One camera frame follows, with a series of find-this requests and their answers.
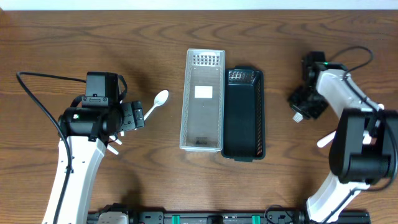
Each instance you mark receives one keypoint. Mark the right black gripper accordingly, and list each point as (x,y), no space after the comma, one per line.
(304,104)

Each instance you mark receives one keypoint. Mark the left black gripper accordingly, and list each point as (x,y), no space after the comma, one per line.
(137,114)

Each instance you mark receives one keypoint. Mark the white plastic fork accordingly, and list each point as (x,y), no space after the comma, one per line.
(298,117)
(326,140)

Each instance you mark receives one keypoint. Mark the black plastic basket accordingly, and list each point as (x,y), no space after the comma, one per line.
(244,129)

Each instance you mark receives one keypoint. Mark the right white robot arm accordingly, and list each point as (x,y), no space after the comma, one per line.
(364,147)

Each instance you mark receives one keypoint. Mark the white plastic spoon left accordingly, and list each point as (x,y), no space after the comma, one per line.
(156,102)

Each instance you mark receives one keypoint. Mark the clear plastic basket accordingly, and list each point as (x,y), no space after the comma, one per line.
(203,101)

